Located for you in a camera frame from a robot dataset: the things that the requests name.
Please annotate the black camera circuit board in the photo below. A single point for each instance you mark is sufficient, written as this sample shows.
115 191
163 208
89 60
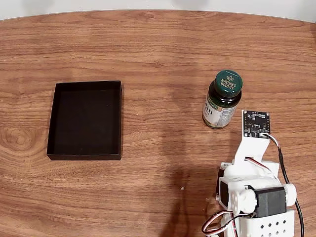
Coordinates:
255 123

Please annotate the green pill bottle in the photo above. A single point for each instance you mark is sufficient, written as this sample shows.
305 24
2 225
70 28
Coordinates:
227 84

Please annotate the black open box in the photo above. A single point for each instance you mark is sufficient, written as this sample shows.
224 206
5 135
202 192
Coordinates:
84 123

